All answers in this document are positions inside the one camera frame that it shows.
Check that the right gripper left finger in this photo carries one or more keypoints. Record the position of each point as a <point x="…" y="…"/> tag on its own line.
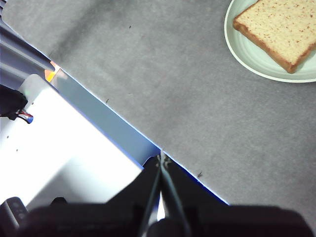
<point x="98" y="219"/>

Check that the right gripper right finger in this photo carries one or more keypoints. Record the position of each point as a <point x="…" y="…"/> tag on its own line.
<point x="222" y="219"/>

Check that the pale green round plate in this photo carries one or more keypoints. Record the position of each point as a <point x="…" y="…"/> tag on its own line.
<point x="247" y="56"/>

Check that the square toast slice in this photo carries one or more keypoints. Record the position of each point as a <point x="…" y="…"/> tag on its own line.
<point x="279" y="32"/>

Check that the small orange object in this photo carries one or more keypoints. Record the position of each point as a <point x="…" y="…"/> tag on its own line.
<point x="52" y="72"/>

